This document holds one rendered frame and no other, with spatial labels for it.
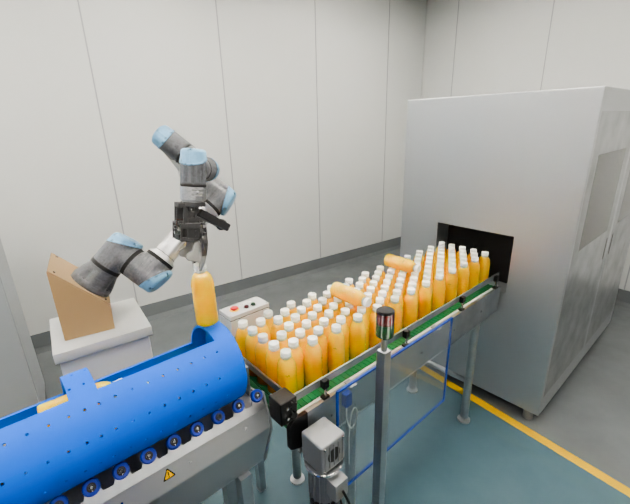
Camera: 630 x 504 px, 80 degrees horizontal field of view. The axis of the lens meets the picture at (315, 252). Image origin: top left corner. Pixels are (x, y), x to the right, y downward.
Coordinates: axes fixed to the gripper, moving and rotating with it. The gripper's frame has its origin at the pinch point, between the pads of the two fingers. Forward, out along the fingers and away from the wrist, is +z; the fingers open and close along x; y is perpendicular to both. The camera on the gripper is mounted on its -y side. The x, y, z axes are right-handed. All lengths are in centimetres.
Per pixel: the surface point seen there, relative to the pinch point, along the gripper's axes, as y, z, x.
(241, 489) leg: -15, 86, 5
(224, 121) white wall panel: -135, -80, -265
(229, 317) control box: -24.6, 31.2, -27.1
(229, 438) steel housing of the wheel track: -7, 58, 10
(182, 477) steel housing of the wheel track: 10, 63, 12
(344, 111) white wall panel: -291, -113, -254
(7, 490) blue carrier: 50, 44, 15
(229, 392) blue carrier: -5.1, 39.4, 12.2
